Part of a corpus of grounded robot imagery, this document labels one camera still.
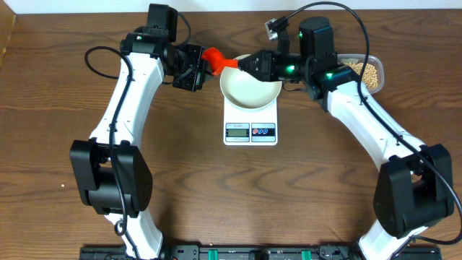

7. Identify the red plastic measuring scoop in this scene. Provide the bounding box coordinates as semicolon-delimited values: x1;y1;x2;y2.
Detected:
201;47;238;76

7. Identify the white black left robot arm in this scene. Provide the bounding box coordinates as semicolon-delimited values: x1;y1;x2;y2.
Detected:
69;4;207;259

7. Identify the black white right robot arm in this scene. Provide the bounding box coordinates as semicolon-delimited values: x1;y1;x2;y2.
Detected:
237;17;461;259

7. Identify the cream round bowl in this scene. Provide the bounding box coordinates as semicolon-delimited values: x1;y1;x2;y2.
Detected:
219;66;282;110

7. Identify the white digital kitchen scale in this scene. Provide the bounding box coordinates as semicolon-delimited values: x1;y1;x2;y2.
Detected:
223;99;279;146

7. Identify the clear container of soybeans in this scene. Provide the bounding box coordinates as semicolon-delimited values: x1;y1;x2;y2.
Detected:
338;54;385;94

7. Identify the wooden side panel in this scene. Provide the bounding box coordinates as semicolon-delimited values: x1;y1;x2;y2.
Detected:
0;0;17;64

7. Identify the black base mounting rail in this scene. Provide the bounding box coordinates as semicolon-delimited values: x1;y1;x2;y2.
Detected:
78;245;443;260

